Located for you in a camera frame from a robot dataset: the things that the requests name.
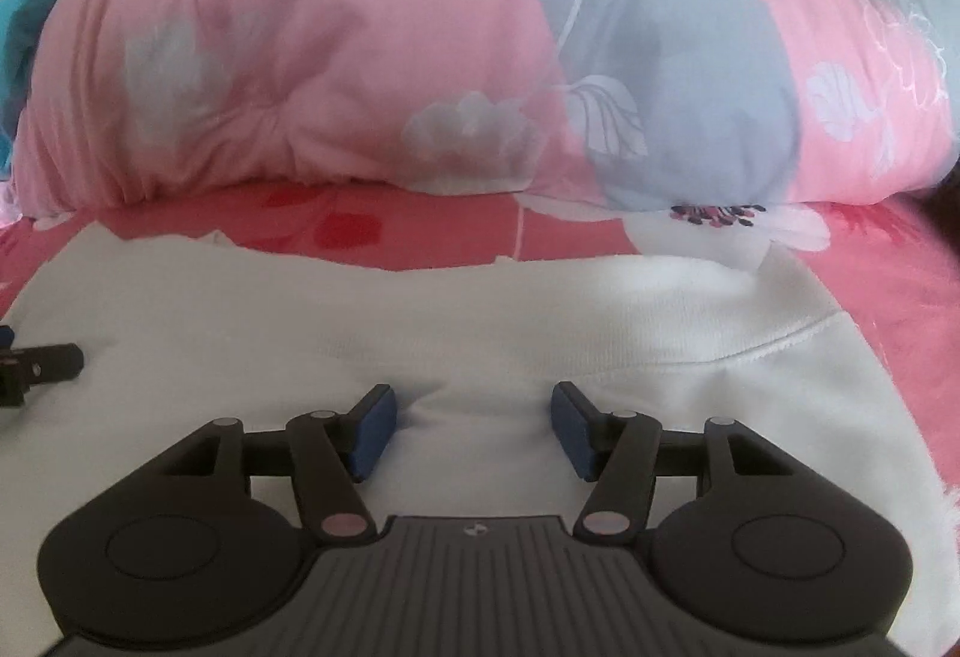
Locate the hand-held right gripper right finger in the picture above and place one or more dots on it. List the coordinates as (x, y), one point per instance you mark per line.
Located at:
(568, 428)

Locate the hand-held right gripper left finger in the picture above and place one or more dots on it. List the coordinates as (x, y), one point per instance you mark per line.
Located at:
(375, 428)

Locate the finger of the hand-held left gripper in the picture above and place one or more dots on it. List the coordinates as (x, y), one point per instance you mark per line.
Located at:
(45, 363)

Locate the white garment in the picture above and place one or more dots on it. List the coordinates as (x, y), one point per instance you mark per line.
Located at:
(487, 334)

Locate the pink floral bed blanket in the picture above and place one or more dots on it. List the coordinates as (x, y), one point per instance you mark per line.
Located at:
(420, 229)

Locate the pink grey floral quilt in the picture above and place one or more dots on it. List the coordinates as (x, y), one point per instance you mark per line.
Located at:
(300, 27)

